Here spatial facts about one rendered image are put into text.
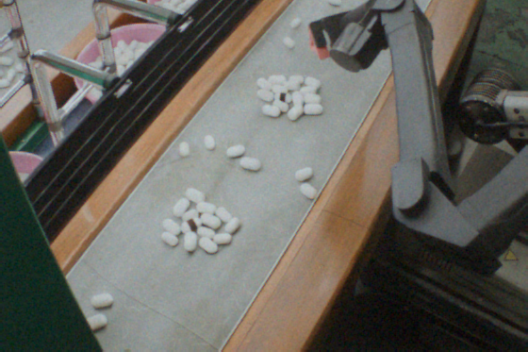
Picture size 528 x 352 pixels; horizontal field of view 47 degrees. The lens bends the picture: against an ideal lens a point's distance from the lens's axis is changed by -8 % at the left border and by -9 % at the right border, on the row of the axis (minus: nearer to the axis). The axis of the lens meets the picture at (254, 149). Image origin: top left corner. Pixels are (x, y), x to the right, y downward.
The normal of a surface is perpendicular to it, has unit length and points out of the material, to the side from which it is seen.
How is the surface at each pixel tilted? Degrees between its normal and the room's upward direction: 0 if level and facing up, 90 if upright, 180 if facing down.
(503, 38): 0
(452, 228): 38
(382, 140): 0
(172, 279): 0
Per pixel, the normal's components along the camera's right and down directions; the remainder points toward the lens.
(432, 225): -0.62, -0.57
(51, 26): 0.00, -0.65
